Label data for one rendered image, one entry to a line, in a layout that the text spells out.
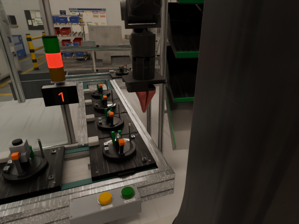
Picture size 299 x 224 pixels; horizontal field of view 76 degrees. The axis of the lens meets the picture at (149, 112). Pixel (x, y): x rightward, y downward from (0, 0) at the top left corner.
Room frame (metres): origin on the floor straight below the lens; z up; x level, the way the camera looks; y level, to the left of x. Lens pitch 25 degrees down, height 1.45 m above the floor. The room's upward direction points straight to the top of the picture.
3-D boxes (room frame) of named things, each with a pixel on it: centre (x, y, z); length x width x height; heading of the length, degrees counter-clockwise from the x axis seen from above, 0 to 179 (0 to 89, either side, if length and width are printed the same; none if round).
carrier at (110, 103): (1.12, 0.28, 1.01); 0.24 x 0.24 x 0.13; 19
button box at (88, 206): (0.42, 0.14, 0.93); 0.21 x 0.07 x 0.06; 109
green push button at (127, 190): (0.45, 0.07, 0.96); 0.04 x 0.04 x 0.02
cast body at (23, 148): (0.55, 0.45, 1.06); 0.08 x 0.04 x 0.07; 19
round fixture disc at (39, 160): (0.55, 0.45, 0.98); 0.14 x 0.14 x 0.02
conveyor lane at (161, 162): (1.11, 0.28, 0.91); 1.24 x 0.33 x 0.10; 19
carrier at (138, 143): (0.66, 0.13, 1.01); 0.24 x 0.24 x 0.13; 19
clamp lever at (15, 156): (0.51, 0.43, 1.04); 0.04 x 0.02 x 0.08; 19
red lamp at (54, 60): (0.71, 0.34, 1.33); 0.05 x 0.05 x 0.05
